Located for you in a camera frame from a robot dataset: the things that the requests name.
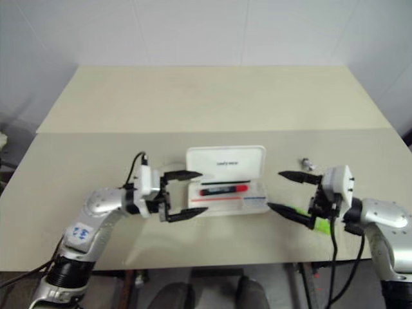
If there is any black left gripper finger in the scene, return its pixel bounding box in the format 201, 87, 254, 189
164, 170, 204, 183
168, 207, 209, 224

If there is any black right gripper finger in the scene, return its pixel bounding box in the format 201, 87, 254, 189
268, 202, 315, 230
277, 171, 323, 185

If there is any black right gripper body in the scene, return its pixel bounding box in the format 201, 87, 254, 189
308, 182, 342, 219

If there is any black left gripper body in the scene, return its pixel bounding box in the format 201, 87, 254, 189
145, 173, 174, 223

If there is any green marker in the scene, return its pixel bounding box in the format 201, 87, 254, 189
290, 207, 332, 235

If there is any white plastic pencil case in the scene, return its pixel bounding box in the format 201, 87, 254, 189
185, 145, 271, 217

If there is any red marker with black label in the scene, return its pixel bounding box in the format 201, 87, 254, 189
199, 184, 249, 196

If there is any dark rounded shape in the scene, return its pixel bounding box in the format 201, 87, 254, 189
237, 276, 270, 309

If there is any dark clutter beside table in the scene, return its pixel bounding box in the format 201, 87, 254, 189
0, 111, 37, 196

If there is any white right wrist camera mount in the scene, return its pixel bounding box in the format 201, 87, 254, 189
321, 164, 357, 210

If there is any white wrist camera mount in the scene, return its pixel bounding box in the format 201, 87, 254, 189
321, 164, 357, 210
133, 164, 162, 219

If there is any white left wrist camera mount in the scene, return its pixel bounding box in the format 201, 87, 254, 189
133, 164, 162, 219

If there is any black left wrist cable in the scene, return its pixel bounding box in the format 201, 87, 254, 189
123, 151, 150, 191

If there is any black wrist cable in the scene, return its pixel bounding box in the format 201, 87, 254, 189
123, 151, 150, 191
326, 216, 339, 309

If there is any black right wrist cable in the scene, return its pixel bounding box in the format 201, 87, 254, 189
326, 216, 339, 309

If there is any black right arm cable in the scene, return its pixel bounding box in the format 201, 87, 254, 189
331, 233, 366, 305

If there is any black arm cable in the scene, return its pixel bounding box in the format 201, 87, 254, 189
0, 254, 62, 290
331, 233, 366, 305

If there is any metal table frame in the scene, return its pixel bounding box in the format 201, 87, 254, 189
290, 261, 328, 309

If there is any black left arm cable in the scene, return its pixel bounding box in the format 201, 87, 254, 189
0, 254, 62, 290

